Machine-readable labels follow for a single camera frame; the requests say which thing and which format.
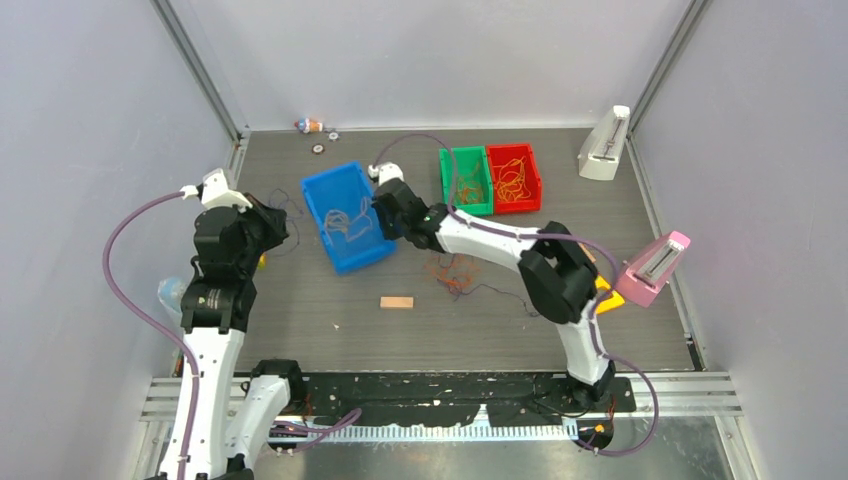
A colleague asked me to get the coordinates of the blue plastic bin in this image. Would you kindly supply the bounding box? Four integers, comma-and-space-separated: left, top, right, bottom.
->
300, 162, 396, 275

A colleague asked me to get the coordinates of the orange cable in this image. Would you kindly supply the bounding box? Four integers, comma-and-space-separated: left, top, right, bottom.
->
423, 162, 492, 296

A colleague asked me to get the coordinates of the yellow cable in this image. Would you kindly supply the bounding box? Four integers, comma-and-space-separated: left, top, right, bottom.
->
321, 155, 535, 250

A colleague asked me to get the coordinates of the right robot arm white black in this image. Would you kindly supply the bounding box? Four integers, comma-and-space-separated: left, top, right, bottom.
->
372, 178, 616, 411

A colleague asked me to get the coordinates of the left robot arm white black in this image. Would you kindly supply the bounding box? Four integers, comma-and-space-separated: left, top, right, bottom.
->
157, 200, 307, 479

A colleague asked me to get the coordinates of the clear plastic container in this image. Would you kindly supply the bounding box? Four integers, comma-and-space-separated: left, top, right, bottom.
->
157, 276, 187, 328

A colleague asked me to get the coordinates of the green plastic bin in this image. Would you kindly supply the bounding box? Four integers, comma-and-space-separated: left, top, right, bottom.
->
439, 146, 494, 217

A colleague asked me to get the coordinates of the small wooden block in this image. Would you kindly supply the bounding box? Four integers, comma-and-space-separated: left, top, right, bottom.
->
379, 296, 415, 309

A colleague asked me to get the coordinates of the red plastic bin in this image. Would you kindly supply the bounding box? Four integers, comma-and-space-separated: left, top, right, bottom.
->
485, 143, 543, 215

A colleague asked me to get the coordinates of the small figurine toy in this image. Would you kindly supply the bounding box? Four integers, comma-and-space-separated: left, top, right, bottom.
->
293, 117, 324, 134

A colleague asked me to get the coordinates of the wooden block right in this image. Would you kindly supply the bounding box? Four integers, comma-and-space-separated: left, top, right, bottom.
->
579, 243, 597, 263

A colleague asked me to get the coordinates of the white metronome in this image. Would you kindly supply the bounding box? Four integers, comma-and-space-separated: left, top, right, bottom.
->
578, 105, 631, 181

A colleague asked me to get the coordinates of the yellow triangle block right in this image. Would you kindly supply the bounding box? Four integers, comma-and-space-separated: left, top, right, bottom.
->
595, 275, 626, 315

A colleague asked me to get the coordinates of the pink metronome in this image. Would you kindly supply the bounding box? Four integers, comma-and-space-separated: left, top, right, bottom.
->
614, 230, 691, 308

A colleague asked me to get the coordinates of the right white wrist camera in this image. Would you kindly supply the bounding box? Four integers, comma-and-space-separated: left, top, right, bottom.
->
367, 162, 405, 186

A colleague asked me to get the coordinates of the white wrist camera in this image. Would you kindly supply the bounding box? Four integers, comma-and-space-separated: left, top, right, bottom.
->
179, 168, 253, 213
367, 162, 405, 186

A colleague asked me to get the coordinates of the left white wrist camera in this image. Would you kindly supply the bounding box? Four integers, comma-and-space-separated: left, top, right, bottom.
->
179, 168, 253, 213

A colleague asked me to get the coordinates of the aluminium rail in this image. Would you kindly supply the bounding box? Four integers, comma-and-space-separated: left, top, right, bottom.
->
140, 372, 743, 444

